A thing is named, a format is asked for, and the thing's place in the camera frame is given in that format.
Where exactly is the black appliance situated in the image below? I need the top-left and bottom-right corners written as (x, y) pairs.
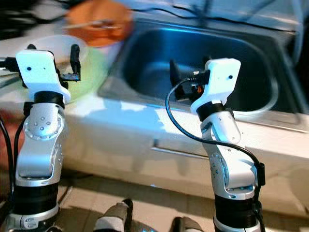
top-left (289, 27), bottom-right (309, 97)

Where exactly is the green plate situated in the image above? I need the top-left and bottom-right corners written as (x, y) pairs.
top-left (60, 46), bottom-right (112, 100)

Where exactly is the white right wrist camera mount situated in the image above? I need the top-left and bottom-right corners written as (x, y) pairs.
top-left (190, 58), bottom-right (242, 114)

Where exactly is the wooden chopstick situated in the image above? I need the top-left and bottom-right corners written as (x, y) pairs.
top-left (70, 20), bottom-right (112, 29)

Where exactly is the white bowl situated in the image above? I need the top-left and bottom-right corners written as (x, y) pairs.
top-left (29, 35), bottom-right (90, 63)

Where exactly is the stainless steel sink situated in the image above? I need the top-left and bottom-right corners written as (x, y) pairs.
top-left (104, 22), bottom-right (302, 129)

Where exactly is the robot left leg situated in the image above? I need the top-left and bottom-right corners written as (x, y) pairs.
top-left (94, 198), bottom-right (133, 232)

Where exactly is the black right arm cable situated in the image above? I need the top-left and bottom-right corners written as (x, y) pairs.
top-left (165, 77), bottom-right (266, 194)

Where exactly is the long steel drawer handle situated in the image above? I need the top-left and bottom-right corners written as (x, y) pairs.
top-left (152, 140), bottom-right (211, 160)

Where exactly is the white kitchen cabinet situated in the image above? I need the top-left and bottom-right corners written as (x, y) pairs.
top-left (0, 104), bottom-right (309, 218)

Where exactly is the steel faucet with blue handle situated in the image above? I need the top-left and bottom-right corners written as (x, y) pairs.
top-left (191, 0), bottom-right (213, 29)

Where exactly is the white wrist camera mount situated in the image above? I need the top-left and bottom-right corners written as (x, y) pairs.
top-left (15, 49), bottom-right (70, 104)
top-left (190, 58), bottom-right (242, 114)

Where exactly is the red plastic bag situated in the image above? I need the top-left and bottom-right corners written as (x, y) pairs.
top-left (0, 110), bottom-right (20, 170)

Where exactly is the orange bowl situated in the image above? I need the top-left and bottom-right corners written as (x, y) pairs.
top-left (68, 0), bottom-right (133, 47)

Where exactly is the robot leg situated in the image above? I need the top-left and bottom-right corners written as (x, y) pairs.
top-left (171, 217), bottom-right (203, 232)
top-left (94, 198), bottom-right (133, 232)

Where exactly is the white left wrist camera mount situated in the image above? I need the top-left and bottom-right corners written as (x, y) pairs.
top-left (15, 49), bottom-right (70, 104)

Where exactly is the robot right leg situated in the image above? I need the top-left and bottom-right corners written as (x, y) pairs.
top-left (171, 217), bottom-right (203, 232)

